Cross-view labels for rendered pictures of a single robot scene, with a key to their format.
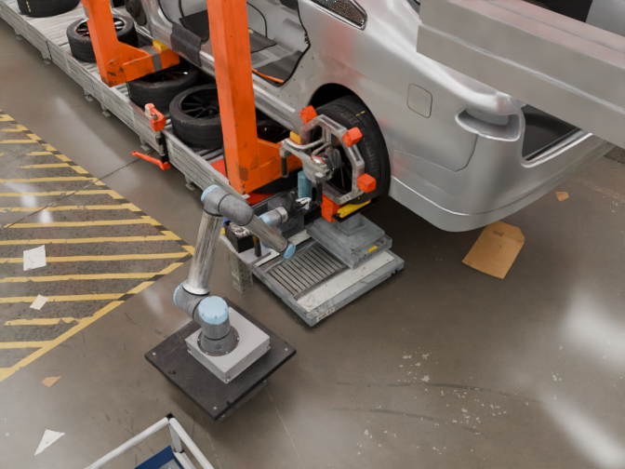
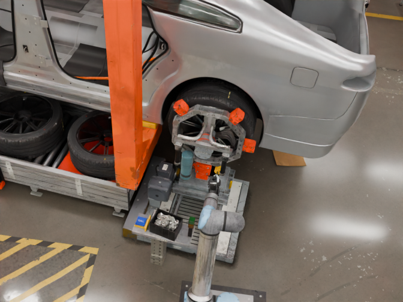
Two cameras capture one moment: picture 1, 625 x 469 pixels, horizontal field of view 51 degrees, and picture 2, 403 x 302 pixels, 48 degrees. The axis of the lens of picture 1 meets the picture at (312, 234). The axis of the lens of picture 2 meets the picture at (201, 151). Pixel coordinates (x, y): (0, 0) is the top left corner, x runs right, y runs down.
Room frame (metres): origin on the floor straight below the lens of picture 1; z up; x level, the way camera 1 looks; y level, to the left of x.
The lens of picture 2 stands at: (1.63, 1.58, 3.26)
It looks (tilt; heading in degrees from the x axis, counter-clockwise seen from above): 46 degrees down; 317
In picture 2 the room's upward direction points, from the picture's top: 7 degrees clockwise
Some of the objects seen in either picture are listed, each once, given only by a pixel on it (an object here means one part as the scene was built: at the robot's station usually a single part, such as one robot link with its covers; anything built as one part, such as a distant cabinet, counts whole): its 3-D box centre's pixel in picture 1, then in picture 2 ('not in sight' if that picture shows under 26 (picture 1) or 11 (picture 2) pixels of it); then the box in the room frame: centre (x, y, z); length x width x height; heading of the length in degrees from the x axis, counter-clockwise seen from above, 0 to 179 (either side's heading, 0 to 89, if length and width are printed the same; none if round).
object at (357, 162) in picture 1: (330, 160); (207, 136); (3.38, -0.12, 0.85); 0.54 x 0.07 x 0.54; 39
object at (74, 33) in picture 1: (102, 37); not in sight; (6.26, 2.05, 0.39); 0.66 x 0.66 x 0.24
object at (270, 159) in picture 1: (284, 146); (143, 135); (3.79, 0.18, 0.69); 0.52 x 0.17 x 0.35; 129
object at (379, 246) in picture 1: (348, 235); (204, 180); (3.49, -0.25, 0.13); 0.50 x 0.36 x 0.10; 39
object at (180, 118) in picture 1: (211, 114); (24, 123); (4.73, 0.81, 0.39); 0.66 x 0.66 x 0.24
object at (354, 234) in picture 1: (349, 215); (205, 166); (3.49, -0.26, 0.32); 0.40 x 0.30 x 0.28; 39
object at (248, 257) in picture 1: (240, 241); (163, 229); (3.11, 0.46, 0.44); 0.43 x 0.17 x 0.03; 39
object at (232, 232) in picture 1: (240, 233); (166, 224); (3.10, 0.45, 0.51); 0.20 x 0.14 x 0.13; 30
